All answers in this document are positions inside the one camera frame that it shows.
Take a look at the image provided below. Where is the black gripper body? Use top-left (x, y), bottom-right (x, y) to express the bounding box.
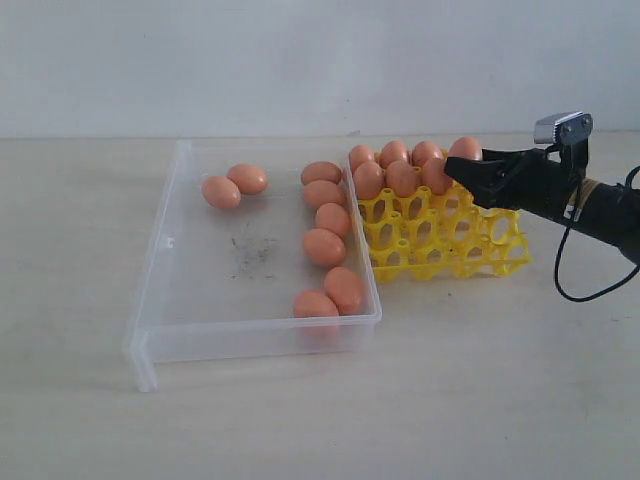
top-left (480, 140), bottom-right (589, 225)

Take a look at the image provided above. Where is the brown egg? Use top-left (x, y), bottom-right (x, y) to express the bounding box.
top-left (302, 228), bottom-right (347, 267)
top-left (353, 162), bottom-right (384, 200)
top-left (300, 161), bottom-right (342, 185)
top-left (421, 157), bottom-right (453, 195)
top-left (386, 161), bottom-right (419, 198)
top-left (315, 203), bottom-right (351, 238)
top-left (303, 180), bottom-right (347, 210)
top-left (411, 140), bottom-right (444, 167)
top-left (227, 164), bottom-right (269, 195)
top-left (201, 176), bottom-right (241, 209)
top-left (448, 136), bottom-right (483, 161)
top-left (379, 140), bottom-right (410, 168)
top-left (324, 266), bottom-right (365, 315)
top-left (348, 144), bottom-right (376, 173)

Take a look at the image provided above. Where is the yellow plastic egg tray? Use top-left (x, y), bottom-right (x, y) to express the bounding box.
top-left (357, 167), bottom-right (532, 283)

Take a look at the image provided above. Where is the clear plastic bin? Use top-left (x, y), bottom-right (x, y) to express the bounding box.
top-left (123, 140), bottom-right (382, 392)

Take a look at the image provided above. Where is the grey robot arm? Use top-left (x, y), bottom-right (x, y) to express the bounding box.
top-left (445, 140), bottom-right (639, 264)

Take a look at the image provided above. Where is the brown egg frontmost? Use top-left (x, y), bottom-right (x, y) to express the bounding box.
top-left (293, 290), bottom-right (339, 340)

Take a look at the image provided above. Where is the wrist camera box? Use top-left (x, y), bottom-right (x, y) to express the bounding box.
top-left (533, 111), bottom-right (593, 147)

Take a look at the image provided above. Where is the black cable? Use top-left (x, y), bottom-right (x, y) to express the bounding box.
top-left (553, 164), bottom-right (640, 302)

